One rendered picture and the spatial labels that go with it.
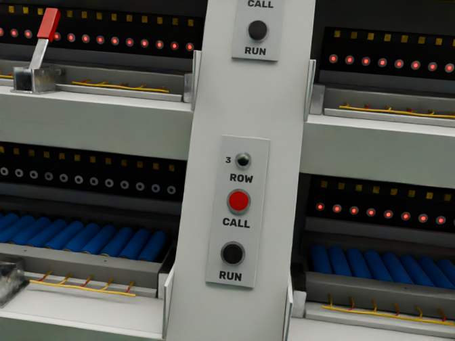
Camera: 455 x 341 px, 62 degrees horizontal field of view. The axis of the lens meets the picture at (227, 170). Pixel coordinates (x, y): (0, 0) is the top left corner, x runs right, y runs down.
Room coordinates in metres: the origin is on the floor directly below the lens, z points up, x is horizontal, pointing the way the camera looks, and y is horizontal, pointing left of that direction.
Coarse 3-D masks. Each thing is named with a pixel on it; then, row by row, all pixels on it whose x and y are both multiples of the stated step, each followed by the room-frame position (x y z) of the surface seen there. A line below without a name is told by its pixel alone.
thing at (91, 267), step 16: (0, 256) 0.38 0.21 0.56; (16, 256) 0.38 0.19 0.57; (32, 256) 0.37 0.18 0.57; (48, 256) 0.38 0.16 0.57; (64, 256) 0.38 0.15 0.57; (80, 256) 0.38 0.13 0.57; (96, 256) 0.38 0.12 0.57; (32, 272) 0.38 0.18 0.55; (48, 272) 0.37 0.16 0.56; (64, 272) 0.38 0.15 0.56; (80, 272) 0.37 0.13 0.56; (96, 272) 0.37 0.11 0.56; (112, 272) 0.37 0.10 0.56; (128, 272) 0.37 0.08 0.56; (144, 272) 0.36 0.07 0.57; (80, 288) 0.36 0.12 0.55; (128, 288) 0.36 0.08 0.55
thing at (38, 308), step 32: (0, 192) 0.51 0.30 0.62; (32, 192) 0.50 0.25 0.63; (64, 192) 0.50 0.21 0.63; (96, 192) 0.50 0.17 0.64; (32, 288) 0.37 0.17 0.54; (64, 288) 0.37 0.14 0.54; (160, 288) 0.36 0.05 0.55; (0, 320) 0.33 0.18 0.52; (32, 320) 0.33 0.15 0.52; (64, 320) 0.33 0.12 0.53; (96, 320) 0.33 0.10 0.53; (128, 320) 0.34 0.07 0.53; (160, 320) 0.34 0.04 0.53
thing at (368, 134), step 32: (352, 32) 0.45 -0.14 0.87; (384, 32) 0.45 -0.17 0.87; (320, 64) 0.47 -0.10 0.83; (352, 64) 0.47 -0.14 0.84; (384, 64) 0.46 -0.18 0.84; (416, 64) 0.46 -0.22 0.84; (448, 64) 0.45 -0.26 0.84; (320, 96) 0.35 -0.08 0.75; (352, 96) 0.37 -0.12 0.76; (384, 96) 0.37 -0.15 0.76; (416, 96) 0.36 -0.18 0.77; (448, 96) 0.44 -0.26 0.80; (320, 128) 0.31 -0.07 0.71; (352, 128) 0.31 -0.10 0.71; (384, 128) 0.31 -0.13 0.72; (416, 128) 0.32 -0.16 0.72; (448, 128) 0.34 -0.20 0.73; (320, 160) 0.32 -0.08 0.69; (352, 160) 0.32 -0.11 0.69; (384, 160) 0.32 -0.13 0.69; (416, 160) 0.31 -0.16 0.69; (448, 160) 0.31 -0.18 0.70
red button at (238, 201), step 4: (236, 192) 0.31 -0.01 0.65; (240, 192) 0.31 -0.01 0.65; (232, 196) 0.31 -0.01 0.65; (236, 196) 0.31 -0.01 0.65; (240, 196) 0.31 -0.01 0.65; (244, 196) 0.31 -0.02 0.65; (232, 200) 0.31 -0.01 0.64; (236, 200) 0.31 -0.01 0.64; (240, 200) 0.31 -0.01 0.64; (244, 200) 0.31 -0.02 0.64; (232, 204) 0.31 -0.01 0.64; (236, 204) 0.31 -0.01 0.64; (240, 204) 0.31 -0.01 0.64; (244, 204) 0.31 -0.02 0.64; (236, 208) 0.31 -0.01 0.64; (240, 208) 0.31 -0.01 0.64
